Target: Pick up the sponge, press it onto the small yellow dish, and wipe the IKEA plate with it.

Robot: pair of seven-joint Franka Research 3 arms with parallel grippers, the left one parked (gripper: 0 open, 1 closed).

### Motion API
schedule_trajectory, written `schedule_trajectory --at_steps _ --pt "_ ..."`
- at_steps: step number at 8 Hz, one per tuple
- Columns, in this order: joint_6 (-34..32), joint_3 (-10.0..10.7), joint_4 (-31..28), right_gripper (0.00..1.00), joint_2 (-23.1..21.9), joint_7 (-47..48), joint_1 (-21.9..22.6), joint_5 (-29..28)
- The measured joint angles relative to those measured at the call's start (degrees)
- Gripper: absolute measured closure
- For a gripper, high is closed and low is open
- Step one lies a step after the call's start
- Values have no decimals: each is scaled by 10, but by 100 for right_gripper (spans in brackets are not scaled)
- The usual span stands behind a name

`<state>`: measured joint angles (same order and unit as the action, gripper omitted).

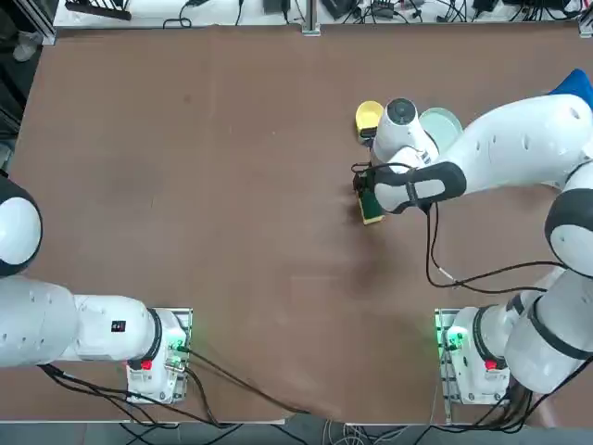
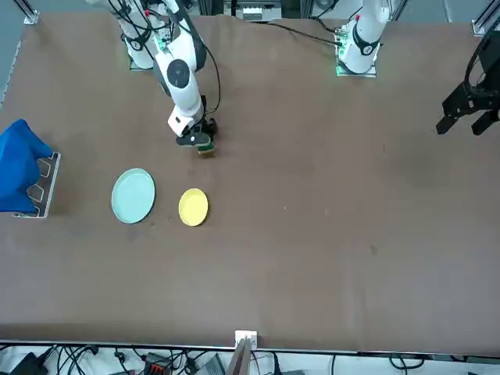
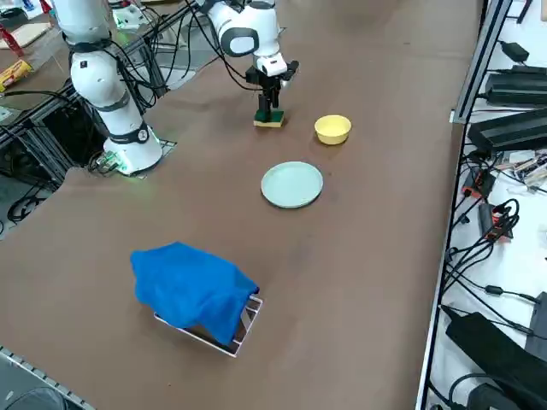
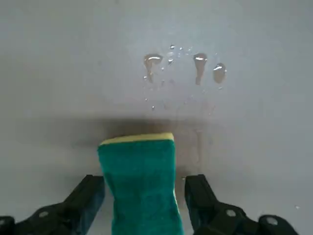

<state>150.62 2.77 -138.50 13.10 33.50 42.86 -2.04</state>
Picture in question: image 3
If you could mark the pale green plate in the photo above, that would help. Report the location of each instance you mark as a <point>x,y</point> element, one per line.
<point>292,184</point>

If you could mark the red tool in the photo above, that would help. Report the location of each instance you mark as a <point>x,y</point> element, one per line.
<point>10,40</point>

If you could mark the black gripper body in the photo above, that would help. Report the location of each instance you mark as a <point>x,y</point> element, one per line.
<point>267,82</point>

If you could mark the large black power adapter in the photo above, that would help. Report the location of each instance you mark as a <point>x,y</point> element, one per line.
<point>491,350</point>

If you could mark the green and yellow sponge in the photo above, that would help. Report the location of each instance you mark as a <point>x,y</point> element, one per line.
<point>278,117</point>

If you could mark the aluminium post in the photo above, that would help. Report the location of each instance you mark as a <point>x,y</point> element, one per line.
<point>478,64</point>

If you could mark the yellow package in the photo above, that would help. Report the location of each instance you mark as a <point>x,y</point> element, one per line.
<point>15,74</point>

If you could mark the large flat black box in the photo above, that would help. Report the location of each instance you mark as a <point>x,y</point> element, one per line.
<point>508,130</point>

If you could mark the white metal rack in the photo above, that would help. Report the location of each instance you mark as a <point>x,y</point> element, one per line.
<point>233,353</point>

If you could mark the black orange power strip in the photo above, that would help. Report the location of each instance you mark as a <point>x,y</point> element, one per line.
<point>498,226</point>
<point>478,183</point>

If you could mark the small black power adapter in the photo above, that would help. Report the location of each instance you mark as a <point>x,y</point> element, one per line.
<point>515,51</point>

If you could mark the blue cloth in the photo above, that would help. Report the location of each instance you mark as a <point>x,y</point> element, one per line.
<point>188,286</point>

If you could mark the small yellow dish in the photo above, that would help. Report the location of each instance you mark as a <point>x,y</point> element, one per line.
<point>333,128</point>

